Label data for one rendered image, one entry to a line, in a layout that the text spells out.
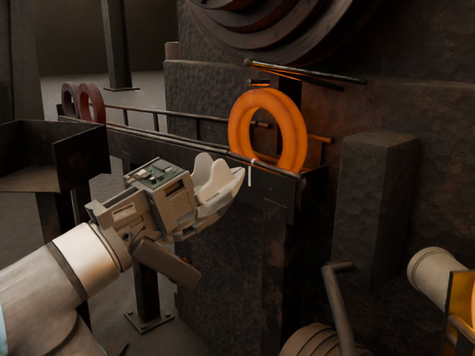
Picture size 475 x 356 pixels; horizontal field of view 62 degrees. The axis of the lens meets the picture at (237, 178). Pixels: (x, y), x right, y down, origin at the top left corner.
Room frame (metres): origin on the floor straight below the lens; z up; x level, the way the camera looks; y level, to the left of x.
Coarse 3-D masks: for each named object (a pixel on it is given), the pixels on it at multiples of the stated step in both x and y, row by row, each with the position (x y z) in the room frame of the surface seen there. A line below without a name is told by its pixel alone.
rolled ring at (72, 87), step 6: (66, 84) 1.55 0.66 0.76; (72, 84) 1.54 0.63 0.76; (66, 90) 1.57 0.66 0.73; (72, 90) 1.51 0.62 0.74; (66, 96) 1.61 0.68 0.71; (72, 96) 1.52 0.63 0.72; (66, 102) 1.61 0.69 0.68; (66, 108) 1.61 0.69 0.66; (72, 108) 1.62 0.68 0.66; (66, 114) 1.60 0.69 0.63; (72, 114) 1.61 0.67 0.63; (78, 114) 1.49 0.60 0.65
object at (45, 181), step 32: (0, 128) 1.01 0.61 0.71; (32, 128) 1.07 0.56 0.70; (64, 128) 1.04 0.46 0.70; (96, 128) 0.97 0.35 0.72; (0, 160) 0.99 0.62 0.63; (32, 160) 1.08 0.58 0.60; (64, 160) 0.85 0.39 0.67; (96, 160) 0.96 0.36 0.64; (32, 192) 0.84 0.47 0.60; (64, 192) 0.83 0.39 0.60; (64, 224) 0.92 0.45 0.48
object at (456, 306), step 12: (456, 276) 0.33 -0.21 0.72; (468, 276) 0.33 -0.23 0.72; (456, 288) 0.33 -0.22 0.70; (468, 288) 0.33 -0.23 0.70; (456, 300) 0.33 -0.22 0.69; (468, 300) 0.33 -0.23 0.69; (456, 312) 0.33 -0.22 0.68; (468, 312) 0.33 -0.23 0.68; (444, 324) 0.33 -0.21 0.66; (468, 324) 0.33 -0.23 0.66; (444, 336) 0.32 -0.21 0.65; (444, 348) 0.32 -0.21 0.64
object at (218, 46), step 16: (336, 0) 0.59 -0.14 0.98; (352, 0) 0.57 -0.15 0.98; (368, 0) 0.61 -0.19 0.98; (192, 16) 0.86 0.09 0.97; (320, 16) 0.61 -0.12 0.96; (336, 16) 0.59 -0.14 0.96; (352, 16) 0.62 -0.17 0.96; (208, 32) 0.82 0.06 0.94; (304, 32) 0.63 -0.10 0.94; (320, 32) 0.61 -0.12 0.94; (336, 32) 0.64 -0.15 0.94; (224, 48) 0.78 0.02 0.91; (272, 48) 0.68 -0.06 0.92; (288, 48) 0.66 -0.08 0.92; (304, 48) 0.63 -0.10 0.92; (320, 48) 0.67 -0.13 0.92; (240, 64) 0.75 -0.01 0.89; (288, 64) 0.67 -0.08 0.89
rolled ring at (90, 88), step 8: (80, 88) 1.45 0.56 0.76; (88, 88) 1.38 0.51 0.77; (96, 88) 1.39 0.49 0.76; (80, 96) 1.46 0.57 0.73; (88, 96) 1.47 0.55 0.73; (96, 96) 1.37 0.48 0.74; (80, 104) 1.47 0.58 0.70; (88, 104) 1.49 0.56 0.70; (96, 104) 1.35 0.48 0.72; (104, 104) 1.37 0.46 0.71; (80, 112) 1.47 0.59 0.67; (88, 112) 1.48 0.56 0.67; (96, 112) 1.35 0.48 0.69; (104, 112) 1.36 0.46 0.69; (88, 120) 1.46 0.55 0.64; (96, 120) 1.36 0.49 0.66; (104, 120) 1.37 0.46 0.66
